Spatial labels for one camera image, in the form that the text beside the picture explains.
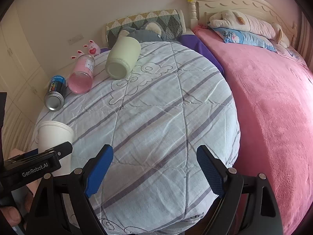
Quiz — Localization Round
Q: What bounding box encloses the pink glass jar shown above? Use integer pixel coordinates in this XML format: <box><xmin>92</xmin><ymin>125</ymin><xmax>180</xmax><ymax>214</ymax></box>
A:
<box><xmin>68</xmin><ymin>54</ymin><xmax>95</xmax><ymax>94</ymax></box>

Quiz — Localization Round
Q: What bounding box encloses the blue metal can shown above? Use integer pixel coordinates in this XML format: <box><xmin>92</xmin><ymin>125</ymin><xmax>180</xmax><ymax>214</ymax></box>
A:
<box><xmin>44</xmin><ymin>75</ymin><xmax>67</xmax><ymax>111</ymax></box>

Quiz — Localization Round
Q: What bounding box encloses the grey plush animal pillow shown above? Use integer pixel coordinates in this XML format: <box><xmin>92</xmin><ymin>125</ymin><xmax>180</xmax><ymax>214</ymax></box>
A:
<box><xmin>118</xmin><ymin>22</ymin><xmax>166</xmax><ymax>43</ymax></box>

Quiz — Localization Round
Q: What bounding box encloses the cream wardrobe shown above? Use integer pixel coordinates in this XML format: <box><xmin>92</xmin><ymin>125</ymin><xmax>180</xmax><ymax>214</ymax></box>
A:
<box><xmin>1</xmin><ymin>4</ymin><xmax>49</xmax><ymax>159</ymax></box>

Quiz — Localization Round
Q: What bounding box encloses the pale green cup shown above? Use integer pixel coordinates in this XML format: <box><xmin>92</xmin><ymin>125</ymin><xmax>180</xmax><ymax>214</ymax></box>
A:
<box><xmin>106</xmin><ymin>37</ymin><xmax>141</xmax><ymax>79</ymax></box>

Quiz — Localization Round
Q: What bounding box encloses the purple sheet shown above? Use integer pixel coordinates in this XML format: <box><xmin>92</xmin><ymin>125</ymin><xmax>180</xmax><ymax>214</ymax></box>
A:
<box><xmin>99</xmin><ymin>33</ymin><xmax>226</xmax><ymax>77</ymax></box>

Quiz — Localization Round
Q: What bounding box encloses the cream wooden headboard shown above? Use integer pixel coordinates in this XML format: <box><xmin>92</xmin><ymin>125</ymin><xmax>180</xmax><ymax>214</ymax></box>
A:
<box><xmin>187</xmin><ymin>0</ymin><xmax>298</xmax><ymax>48</ymax></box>

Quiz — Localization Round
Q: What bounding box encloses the white pink plush dog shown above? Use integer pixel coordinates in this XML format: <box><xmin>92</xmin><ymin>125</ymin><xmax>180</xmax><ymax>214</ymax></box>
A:
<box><xmin>209</xmin><ymin>10</ymin><xmax>290</xmax><ymax>48</ymax></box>

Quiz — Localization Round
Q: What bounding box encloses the blue cartoon pillow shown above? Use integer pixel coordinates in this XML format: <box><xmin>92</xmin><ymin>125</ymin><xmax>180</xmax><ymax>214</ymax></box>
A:
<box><xmin>212</xmin><ymin>28</ymin><xmax>277</xmax><ymax>52</ymax></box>

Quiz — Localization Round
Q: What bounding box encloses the diamond patterned quilted cushion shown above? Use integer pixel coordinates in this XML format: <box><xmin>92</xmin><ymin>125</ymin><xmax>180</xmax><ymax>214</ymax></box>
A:
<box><xmin>101</xmin><ymin>9</ymin><xmax>186</xmax><ymax>48</ymax></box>

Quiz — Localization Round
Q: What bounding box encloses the striped light blue quilt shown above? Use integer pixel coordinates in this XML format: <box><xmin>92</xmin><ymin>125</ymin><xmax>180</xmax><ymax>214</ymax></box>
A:
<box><xmin>37</xmin><ymin>42</ymin><xmax>240</xmax><ymax>234</ymax></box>

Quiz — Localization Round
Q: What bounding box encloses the person's hand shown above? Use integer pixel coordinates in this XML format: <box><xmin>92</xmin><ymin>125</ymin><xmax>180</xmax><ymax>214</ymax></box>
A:
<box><xmin>1</xmin><ymin>149</ymin><xmax>38</xmax><ymax>234</ymax></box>

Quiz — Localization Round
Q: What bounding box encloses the white paper cup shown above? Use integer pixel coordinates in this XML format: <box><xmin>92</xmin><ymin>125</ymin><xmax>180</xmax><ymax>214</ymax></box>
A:
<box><xmin>37</xmin><ymin>121</ymin><xmax>75</xmax><ymax>176</ymax></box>

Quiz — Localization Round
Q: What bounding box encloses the pink fleece blanket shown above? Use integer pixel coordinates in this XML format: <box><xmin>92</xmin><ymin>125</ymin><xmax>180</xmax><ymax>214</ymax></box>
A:
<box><xmin>194</xmin><ymin>26</ymin><xmax>312</xmax><ymax>234</ymax></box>

